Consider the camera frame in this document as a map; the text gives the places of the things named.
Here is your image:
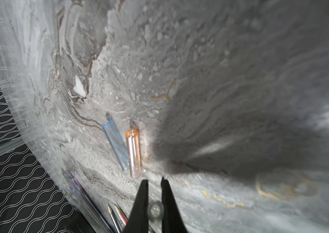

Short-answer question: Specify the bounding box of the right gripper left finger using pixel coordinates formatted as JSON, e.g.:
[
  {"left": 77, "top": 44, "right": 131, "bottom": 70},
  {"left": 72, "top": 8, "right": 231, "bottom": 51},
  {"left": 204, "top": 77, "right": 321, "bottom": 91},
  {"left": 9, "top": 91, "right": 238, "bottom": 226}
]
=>
[{"left": 123, "top": 180, "right": 149, "bottom": 233}]

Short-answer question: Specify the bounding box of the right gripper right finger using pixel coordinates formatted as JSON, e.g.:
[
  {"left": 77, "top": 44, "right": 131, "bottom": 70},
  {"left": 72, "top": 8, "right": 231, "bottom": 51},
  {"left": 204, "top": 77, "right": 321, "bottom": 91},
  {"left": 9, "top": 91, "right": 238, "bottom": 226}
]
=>
[{"left": 161, "top": 177, "right": 188, "bottom": 233}]

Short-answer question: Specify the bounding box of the red pencil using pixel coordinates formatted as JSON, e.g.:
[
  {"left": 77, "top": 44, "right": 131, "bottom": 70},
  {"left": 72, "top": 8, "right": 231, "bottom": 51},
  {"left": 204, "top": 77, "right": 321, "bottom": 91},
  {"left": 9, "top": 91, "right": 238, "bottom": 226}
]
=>
[{"left": 114, "top": 204, "right": 127, "bottom": 226}]

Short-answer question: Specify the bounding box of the bundle of coloured pencils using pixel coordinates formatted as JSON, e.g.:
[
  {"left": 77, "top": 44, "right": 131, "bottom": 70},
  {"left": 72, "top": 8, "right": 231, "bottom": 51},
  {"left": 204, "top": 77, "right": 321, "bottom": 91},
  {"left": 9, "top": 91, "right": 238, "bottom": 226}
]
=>
[{"left": 66, "top": 172, "right": 115, "bottom": 233}]

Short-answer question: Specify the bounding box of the orange clear pencil cap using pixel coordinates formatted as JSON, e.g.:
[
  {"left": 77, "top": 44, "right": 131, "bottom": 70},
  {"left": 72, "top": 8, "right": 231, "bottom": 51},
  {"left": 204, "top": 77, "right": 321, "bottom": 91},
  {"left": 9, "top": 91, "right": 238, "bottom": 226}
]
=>
[{"left": 126, "top": 129, "right": 142, "bottom": 179}]

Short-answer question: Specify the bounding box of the blue clear pencil cap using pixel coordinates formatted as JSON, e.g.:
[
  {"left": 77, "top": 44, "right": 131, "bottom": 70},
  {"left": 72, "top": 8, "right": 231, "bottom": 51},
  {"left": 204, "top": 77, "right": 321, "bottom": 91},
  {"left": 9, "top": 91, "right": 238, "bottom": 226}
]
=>
[{"left": 101, "top": 118, "right": 129, "bottom": 171}]

